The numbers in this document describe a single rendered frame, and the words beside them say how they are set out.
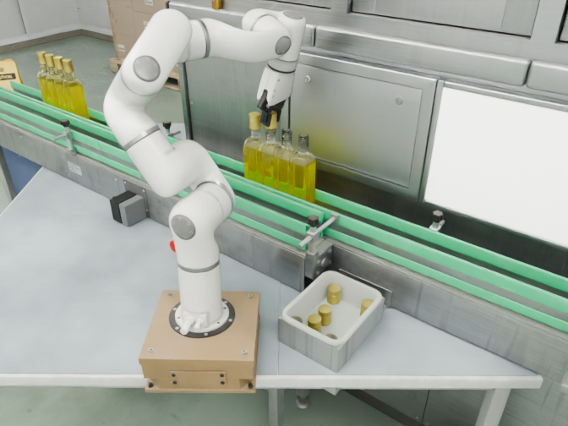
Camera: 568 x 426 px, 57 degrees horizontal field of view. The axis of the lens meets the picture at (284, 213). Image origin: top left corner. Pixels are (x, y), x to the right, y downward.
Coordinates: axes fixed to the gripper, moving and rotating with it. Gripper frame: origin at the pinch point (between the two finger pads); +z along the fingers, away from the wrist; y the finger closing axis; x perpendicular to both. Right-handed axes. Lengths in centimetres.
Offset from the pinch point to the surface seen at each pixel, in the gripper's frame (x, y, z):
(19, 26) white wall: -528, -231, 236
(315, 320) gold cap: 43, 28, 25
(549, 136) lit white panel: 64, -12, -25
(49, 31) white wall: -524, -268, 248
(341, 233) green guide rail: 32.9, 4.6, 18.1
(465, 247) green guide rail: 62, -3, 6
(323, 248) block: 31.6, 10.2, 21.0
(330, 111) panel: 11.2, -12.4, -2.9
